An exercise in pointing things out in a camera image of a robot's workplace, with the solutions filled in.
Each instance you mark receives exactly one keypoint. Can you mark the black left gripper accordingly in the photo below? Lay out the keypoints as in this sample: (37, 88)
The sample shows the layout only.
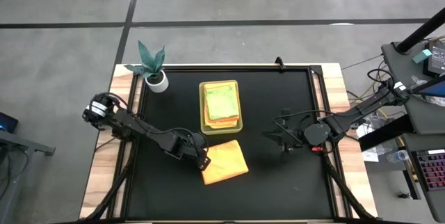
(193, 145)

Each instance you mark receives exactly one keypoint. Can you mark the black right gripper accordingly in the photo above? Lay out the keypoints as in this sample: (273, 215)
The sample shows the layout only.
(290, 131)

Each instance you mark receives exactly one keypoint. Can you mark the orange microfiber towel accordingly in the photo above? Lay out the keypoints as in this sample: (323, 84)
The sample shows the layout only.
(226, 161)
(206, 114)

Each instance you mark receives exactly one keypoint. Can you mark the yellow microfiber towel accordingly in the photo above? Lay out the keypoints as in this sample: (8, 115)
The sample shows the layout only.
(222, 125)

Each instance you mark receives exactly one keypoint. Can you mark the green microfiber towel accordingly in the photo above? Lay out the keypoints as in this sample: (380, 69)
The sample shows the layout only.
(222, 102)

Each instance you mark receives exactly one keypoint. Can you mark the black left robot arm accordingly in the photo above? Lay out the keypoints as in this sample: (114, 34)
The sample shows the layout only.
(139, 126)

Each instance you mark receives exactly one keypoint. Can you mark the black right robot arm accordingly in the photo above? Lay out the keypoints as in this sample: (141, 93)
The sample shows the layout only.
(358, 112)

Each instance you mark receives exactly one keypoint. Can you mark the small red clip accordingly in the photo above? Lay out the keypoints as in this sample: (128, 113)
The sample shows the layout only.
(316, 149)

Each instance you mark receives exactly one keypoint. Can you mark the translucent yellow plastic bin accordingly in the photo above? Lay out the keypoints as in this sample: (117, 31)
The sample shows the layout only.
(201, 112)

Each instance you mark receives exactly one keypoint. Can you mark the black table clamp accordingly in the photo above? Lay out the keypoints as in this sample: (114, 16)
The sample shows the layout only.
(280, 64)

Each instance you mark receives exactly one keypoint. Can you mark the white paper sheet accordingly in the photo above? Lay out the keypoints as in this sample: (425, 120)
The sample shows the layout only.
(370, 154)

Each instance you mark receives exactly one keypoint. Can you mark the black cart crossbar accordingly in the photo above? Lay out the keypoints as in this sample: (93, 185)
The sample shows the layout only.
(386, 131)

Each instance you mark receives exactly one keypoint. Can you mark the green plant in white pot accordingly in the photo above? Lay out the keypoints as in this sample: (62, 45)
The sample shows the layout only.
(153, 71)

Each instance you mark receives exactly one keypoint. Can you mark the clear water bottle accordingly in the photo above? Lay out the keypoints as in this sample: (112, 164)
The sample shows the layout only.
(398, 156)

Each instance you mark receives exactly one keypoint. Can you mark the grey equipment cart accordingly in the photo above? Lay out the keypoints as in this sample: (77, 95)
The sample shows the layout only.
(403, 60)

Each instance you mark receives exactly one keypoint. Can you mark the backlit black keyboard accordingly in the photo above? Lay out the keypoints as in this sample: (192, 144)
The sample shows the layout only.
(432, 170)

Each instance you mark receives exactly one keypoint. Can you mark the tablet with blue screen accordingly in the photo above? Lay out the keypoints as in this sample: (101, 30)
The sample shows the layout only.
(432, 88)

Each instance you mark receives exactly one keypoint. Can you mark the small teal box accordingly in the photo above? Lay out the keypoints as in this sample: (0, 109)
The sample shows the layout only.
(421, 56)

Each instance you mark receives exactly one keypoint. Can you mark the black electronic device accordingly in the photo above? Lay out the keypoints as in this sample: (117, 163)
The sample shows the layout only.
(436, 60)

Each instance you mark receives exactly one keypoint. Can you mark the black cart pole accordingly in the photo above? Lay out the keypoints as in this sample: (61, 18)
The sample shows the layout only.
(420, 31)

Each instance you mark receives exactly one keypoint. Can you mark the grey side desk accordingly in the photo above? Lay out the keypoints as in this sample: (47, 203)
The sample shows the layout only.
(17, 147)

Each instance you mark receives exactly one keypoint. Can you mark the laptop with blue screen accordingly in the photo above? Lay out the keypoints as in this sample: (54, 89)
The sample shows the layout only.
(7, 123)

